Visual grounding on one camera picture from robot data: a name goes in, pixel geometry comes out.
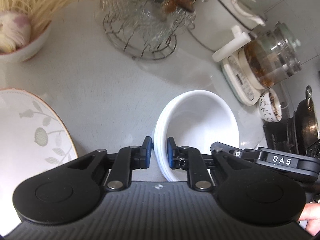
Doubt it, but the black wok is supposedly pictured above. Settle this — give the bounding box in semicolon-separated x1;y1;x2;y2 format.
287;85;319;159

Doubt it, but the bowl with noodles and garlic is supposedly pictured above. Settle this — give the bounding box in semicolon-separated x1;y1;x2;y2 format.
1;0;75;63

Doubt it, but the bowl with tea leaves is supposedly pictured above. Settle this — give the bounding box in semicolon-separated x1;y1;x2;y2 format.
258;88;282;123

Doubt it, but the black induction cooktop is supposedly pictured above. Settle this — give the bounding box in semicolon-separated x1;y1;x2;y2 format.
263;118;306;155

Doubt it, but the wire rack with glass cups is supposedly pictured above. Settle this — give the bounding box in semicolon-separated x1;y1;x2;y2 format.
96;0;207;61

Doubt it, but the person's right hand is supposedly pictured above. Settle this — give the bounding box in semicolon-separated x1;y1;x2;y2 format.
299;203;320;236

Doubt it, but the white electric cooking pot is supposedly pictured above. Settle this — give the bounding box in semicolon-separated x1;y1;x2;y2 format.
189;0;266;62

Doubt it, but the white plate orange rim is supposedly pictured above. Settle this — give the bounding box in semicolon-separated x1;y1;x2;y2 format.
1;88;78;236

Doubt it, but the white ceramic bowl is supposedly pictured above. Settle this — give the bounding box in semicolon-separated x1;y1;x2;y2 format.
152;90;240;181

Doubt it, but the glass health kettle with base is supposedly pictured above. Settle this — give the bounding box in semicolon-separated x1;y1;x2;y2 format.
222;22;301;106

